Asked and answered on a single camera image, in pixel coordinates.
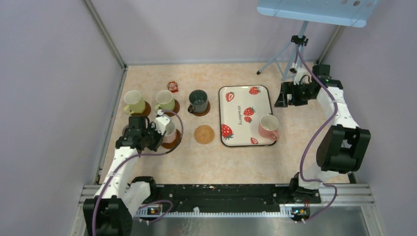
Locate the white strawberry tray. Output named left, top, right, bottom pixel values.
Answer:
left=218, top=85, right=276, bottom=148

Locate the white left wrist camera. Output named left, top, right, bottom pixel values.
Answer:
left=154, top=110, right=172, bottom=135

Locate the dark brown wooden coaster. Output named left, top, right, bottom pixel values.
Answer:
left=189, top=102, right=211, bottom=117

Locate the dark green mug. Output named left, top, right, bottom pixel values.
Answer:
left=188, top=89, right=209, bottom=114

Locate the yellow-green mug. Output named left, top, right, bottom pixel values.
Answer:
left=123, top=90, right=146, bottom=114

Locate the light green mug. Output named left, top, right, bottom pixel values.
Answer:
left=154, top=90, right=175, bottom=112

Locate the red snack packet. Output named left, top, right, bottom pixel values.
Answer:
left=167, top=81, right=179, bottom=93

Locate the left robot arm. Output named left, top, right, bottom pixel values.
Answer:
left=83, top=115, right=171, bottom=236

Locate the woven rattan coaster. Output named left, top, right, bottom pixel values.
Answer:
left=194, top=125, right=215, bottom=145

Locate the brown wooden round coaster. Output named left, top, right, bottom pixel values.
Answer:
left=130, top=101, right=151, bottom=116

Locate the light blue panel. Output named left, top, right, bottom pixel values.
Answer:
left=257, top=0, right=380, bottom=28

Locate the pale pink mug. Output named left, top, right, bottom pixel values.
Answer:
left=163, top=122, right=177, bottom=144

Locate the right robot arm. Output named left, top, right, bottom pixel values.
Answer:
left=275, top=64, right=371, bottom=203

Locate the aluminium frame rail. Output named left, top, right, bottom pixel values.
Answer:
left=71, top=177, right=385, bottom=236

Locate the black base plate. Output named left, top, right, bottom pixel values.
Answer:
left=145, top=184, right=321, bottom=213

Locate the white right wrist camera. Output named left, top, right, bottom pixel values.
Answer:
left=289, top=63, right=310, bottom=85

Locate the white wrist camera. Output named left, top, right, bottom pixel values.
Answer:
left=154, top=110, right=172, bottom=135
left=289, top=63, right=310, bottom=85

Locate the light blue tripod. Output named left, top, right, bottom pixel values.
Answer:
left=256, top=21, right=309, bottom=81

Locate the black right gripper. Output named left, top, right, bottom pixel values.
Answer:
left=274, top=81, right=314, bottom=108

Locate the dark brown round coaster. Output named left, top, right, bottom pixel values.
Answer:
left=165, top=99, right=180, bottom=117

